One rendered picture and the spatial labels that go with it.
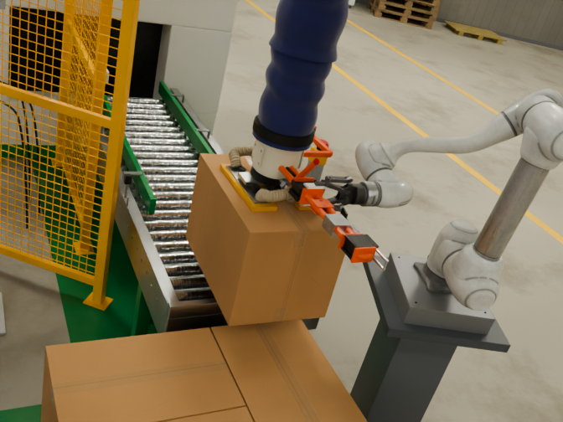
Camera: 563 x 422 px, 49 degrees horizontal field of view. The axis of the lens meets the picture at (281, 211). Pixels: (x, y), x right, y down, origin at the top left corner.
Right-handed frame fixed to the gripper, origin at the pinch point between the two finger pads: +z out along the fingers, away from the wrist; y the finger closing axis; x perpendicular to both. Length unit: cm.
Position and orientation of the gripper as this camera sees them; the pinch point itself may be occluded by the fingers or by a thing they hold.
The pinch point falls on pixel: (311, 194)
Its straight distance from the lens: 209.8
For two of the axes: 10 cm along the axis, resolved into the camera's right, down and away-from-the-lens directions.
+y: -2.2, 8.5, 4.8
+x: -4.0, -5.3, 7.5
